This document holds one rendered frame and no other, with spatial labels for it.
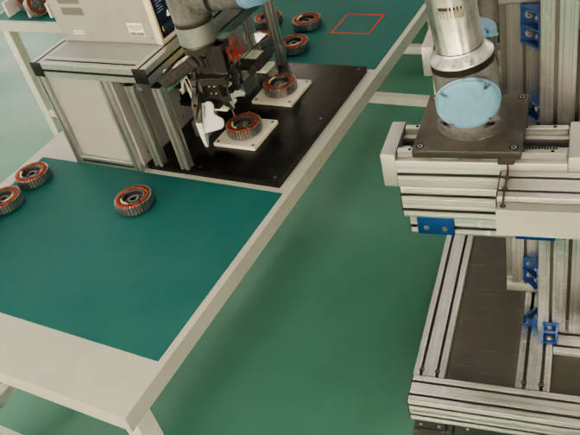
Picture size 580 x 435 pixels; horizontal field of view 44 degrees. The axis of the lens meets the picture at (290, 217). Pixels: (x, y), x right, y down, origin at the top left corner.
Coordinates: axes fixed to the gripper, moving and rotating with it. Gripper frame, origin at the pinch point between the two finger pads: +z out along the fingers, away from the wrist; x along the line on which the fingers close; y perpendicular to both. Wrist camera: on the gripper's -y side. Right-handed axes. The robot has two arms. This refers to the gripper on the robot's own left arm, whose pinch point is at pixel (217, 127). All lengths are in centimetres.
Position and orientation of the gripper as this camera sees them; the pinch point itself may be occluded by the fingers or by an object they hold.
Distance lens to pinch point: 154.3
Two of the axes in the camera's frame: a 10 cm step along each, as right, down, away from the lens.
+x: 3.1, -6.5, 6.9
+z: 2.1, 7.6, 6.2
